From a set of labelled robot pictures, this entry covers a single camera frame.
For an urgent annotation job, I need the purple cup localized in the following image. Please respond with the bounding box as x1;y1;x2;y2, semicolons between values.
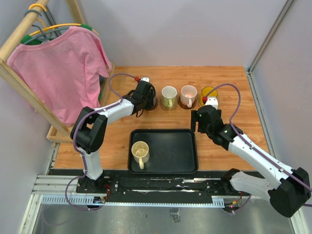
147;86;156;105

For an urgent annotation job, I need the brown wooden coaster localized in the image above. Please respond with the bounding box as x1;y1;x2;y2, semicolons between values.
144;98;158;111
178;95;197;109

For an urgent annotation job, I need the white mug yellow handle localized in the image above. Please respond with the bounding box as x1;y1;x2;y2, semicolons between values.
161;86;177;107

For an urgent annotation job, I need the pink mug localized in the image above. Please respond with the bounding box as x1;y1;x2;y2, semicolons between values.
180;85;197;108

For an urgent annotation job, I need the cream yellow mug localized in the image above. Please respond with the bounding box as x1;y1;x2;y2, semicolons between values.
131;141;150;170

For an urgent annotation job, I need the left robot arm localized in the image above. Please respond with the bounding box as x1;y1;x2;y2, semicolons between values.
70;78;156;193

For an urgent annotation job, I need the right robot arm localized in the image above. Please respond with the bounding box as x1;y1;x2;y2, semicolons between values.
191;105;312;217

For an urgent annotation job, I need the black serving tray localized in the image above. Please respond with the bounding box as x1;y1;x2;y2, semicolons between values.
128;129;198;175

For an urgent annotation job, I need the pink t-shirt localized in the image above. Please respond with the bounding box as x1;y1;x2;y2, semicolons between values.
7;26;112;126

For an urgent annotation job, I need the yellow clothes hanger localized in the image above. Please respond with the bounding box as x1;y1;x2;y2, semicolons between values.
28;2;100;37

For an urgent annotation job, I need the grey clothes hanger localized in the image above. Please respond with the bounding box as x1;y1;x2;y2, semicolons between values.
20;4;70;45

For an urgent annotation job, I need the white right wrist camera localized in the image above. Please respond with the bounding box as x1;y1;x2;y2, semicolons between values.
202;97;218;109

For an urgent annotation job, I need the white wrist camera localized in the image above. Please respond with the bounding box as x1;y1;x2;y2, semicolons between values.
202;97;218;109
135;77;150;82

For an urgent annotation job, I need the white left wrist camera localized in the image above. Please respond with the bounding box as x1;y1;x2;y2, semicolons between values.
135;77;150;82

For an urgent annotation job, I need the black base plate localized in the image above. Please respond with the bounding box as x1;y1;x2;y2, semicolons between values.
76;170;247;205

